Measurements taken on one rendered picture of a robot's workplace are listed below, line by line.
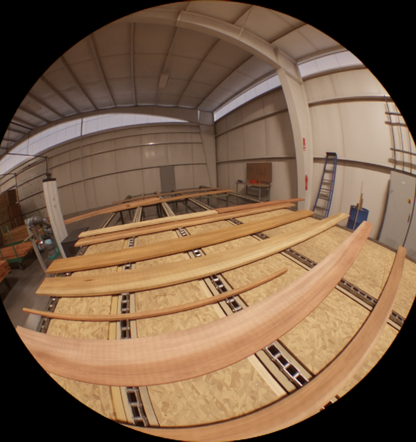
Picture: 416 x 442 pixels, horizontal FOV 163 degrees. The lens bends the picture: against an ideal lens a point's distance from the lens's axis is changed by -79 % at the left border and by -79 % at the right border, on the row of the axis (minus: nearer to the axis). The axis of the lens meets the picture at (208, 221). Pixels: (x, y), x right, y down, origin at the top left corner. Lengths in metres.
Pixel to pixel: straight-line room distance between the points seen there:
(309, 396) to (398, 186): 4.35
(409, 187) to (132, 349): 4.97
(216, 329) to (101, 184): 10.78
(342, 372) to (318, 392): 0.13
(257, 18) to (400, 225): 6.65
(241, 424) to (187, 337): 0.44
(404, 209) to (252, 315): 4.36
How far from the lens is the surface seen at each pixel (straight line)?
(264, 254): 1.18
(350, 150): 5.35
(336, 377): 0.77
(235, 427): 0.63
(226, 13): 5.91
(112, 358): 0.75
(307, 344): 0.80
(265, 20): 6.07
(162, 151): 10.60
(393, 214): 4.58
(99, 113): 12.00
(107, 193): 10.87
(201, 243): 1.30
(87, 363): 0.81
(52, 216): 2.59
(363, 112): 5.62
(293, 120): 5.21
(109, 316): 0.89
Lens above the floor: 1.49
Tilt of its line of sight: 19 degrees down
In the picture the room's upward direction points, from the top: 3 degrees counter-clockwise
